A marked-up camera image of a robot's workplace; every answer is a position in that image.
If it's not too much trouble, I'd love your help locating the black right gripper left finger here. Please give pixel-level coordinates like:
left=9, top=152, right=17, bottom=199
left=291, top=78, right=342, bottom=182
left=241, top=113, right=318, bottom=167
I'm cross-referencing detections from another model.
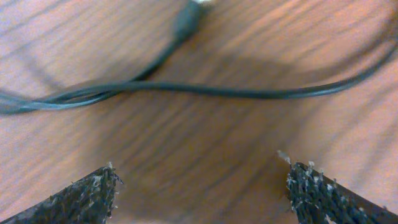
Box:
left=1, top=162, right=121, bottom=224

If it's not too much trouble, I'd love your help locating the black USB cable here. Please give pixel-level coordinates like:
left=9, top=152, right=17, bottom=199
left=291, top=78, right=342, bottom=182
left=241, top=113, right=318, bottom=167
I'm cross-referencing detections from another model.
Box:
left=0, top=0, right=398, bottom=115

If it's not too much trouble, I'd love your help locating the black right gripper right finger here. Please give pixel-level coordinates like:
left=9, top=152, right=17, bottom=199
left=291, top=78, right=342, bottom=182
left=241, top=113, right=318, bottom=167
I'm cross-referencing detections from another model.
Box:
left=277, top=151, right=397, bottom=224

